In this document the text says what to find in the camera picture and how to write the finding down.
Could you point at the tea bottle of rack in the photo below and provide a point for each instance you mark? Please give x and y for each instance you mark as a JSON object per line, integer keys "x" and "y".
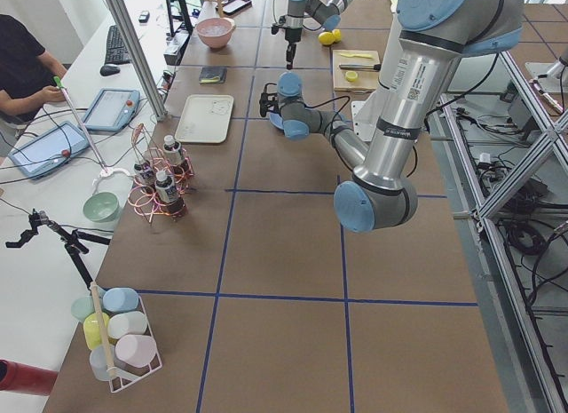
{"x": 175, "y": 155}
{"x": 170, "y": 198}
{"x": 144, "y": 170}

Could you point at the blue tablet near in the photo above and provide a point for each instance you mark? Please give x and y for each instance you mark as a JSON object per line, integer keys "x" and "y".
{"x": 50, "y": 150}

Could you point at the blue tablet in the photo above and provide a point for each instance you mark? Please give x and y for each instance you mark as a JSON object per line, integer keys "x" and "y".
{"x": 111, "y": 110}
{"x": 50, "y": 150}

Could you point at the blue plate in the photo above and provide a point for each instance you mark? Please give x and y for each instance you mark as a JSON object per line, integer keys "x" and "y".
{"x": 276, "y": 120}

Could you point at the black tripod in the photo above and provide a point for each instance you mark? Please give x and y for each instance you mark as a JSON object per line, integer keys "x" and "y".
{"x": 72, "y": 241}

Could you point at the blue tablet far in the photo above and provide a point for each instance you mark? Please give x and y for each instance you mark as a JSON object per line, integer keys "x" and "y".
{"x": 111, "y": 110}

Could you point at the yellow lemon round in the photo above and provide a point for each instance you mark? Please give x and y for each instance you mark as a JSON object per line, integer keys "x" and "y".
{"x": 326, "y": 38}

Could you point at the yellow plastic knife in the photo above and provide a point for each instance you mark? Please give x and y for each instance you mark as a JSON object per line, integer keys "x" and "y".
{"x": 357, "y": 55}

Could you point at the green bowl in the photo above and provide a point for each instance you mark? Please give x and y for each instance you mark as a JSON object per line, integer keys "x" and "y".
{"x": 101, "y": 207}

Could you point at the tea bottle right of rack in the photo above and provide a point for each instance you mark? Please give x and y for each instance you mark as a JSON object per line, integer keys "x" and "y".
{"x": 175, "y": 155}

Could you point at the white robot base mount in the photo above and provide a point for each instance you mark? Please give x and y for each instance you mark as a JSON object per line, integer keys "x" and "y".
{"x": 364, "y": 117}

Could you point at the half lemon slice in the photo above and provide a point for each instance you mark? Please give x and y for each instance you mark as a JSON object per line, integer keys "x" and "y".
{"x": 351, "y": 76}

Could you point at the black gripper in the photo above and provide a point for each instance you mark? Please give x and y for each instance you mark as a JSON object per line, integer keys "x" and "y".
{"x": 291, "y": 34}

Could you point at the yellow sponge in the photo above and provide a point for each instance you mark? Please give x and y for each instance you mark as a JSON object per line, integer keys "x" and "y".
{"x": 212, "y": 80}

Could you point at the yellow cup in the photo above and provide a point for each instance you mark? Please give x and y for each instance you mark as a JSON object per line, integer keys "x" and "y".
{"x": 91, "y": 331}

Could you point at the black mouse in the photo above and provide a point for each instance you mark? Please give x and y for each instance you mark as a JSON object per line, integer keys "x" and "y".
{"x": 109, "y": 69}

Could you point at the tea bottle left of rack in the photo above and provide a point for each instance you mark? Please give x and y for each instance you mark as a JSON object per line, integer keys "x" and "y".
{"x": 144, "y": 170}

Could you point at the white cup rack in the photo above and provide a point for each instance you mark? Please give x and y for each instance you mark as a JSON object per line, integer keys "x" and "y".
{"x": 122, "y": 374}

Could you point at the light blue cup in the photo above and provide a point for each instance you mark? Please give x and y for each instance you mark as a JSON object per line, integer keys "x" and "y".
{"x": 98, "y": 363}

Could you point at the red bottle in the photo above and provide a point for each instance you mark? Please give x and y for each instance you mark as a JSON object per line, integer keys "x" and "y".
{"x": 22, "y": 378}

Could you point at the mint green cup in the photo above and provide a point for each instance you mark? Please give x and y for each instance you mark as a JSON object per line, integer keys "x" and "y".
{"x": 82, "y": 308}

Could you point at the tea bottle front of rack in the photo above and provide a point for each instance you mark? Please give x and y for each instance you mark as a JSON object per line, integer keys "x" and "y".
{"x": 170, "y": 198}

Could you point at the aluminium frame post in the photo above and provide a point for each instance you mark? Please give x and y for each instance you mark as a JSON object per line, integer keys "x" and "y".
{"x": 121, "y": 16}

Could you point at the white cup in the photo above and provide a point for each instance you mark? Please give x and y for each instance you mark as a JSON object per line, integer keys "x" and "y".
{"x": 133, "y": 322}

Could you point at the black keyboard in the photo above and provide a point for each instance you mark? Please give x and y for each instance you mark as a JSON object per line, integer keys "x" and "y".
{"x": 116, "y": 50}

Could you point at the wooden cutting board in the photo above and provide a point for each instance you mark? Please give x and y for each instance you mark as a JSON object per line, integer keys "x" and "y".
{"x": 367, "y": 80}

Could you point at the seated person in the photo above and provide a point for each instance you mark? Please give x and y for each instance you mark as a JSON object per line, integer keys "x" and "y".
{"x": 27, "y": 73}

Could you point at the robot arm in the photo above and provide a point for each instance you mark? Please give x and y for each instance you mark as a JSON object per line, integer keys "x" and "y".
{"x": 327, "y": 15}
{"x": 433, "y": 36}

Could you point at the pink bowl of ice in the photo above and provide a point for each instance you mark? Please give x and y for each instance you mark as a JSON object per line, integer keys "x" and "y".
{"x": 215, "y": 32}

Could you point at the pink cup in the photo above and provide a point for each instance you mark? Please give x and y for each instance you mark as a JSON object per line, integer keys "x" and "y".
{"x": 136, "y": 350}

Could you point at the yellow lemon elongated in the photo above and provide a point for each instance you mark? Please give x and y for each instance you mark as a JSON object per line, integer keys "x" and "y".
{"x": 337, "y": 35}

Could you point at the copper wire bottle rack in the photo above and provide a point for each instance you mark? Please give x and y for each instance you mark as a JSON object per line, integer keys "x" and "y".
{"x": 148, "y": 206}

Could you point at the steel cylinder with black cap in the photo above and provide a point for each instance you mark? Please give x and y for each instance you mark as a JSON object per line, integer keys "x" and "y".
{"x": 361, "y": 67}

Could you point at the cream bear tray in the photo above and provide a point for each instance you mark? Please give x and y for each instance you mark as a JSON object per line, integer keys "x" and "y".
{"x": 205, "y": 119}

